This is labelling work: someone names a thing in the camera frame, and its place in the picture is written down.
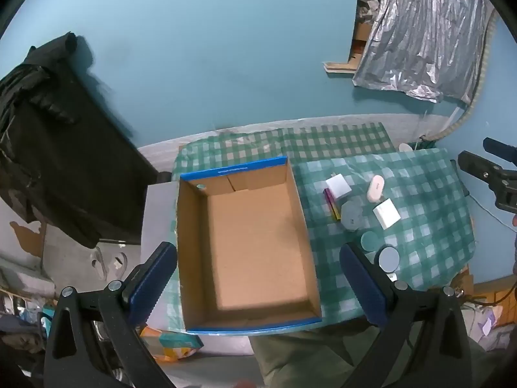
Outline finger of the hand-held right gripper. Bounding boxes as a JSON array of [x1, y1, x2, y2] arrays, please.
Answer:
[[483, 137, 517, 166], [458, 151, 505, 187]]

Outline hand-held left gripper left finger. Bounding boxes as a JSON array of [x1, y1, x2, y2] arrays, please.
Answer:
[[44, 242, 178, 388]]

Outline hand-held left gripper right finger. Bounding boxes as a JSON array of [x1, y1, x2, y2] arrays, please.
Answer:
[[339, 242, 471, 388]]

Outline white octagonal box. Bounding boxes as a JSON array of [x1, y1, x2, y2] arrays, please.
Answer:
[[341, 199, 364, 232]]

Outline white charger plug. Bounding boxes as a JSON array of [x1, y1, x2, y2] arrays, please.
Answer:
[[325, 175, 351, 199], [372, 199, 401, 229]]

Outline cardboard box with blue rim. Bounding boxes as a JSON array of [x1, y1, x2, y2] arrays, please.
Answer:
[[176, 156, 322, 335]]

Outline round grey tin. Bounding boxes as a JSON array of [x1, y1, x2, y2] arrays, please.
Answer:
[[374, 246, 400, 269]]

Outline round teal lid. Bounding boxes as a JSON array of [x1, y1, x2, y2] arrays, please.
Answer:
[[361, 231, 380, 253]]

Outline green white checked tablecloth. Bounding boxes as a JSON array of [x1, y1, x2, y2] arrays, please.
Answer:
[[172, 122, 475, 332]]

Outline orange snack packet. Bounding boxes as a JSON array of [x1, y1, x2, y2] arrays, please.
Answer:
[[139, 325, 205, 362]]

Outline person's olive trousers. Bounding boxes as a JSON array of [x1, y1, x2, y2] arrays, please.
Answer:
[[248, 318, 485, 388]]

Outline white oval case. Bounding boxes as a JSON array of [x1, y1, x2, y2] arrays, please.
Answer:
[[367, 175, 384, 203]]

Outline silver foil sheet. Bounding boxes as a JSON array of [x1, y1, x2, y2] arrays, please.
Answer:
[[353, 0, 497, 103]]

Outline brown cardboard carton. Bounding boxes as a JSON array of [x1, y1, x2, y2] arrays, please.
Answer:
[[348, 19, 374, 70]]

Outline beige braided cord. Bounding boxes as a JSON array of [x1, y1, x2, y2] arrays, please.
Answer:
[[438, 8, 497, 138]]

